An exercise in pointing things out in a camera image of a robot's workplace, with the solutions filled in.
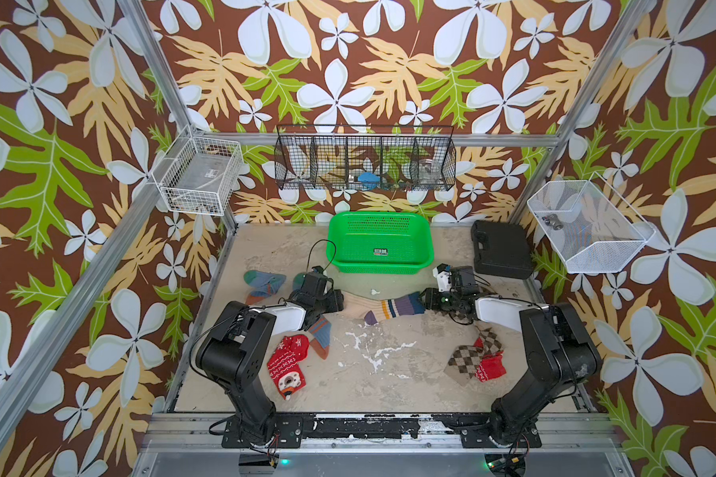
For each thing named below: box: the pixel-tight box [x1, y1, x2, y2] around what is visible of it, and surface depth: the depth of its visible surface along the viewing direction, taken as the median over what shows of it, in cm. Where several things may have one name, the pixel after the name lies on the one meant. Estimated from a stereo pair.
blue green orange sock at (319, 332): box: [306, 314, 332, 360], surface depth 90 cm
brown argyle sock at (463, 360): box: [443, 325, 505, 387], surface depth 86 cm
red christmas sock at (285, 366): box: [266, 333, 311, 401], surface depth 86 cm
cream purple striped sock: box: [324, 290, 426, 321], surface depth 97 cm
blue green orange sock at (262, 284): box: [243, 270, 287, 306], surface depth 101 cm
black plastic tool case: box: [470, 219, 535, 280], surface depth 110 cm
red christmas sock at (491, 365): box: [474, 336, 507, 383], surface depth 85 cm
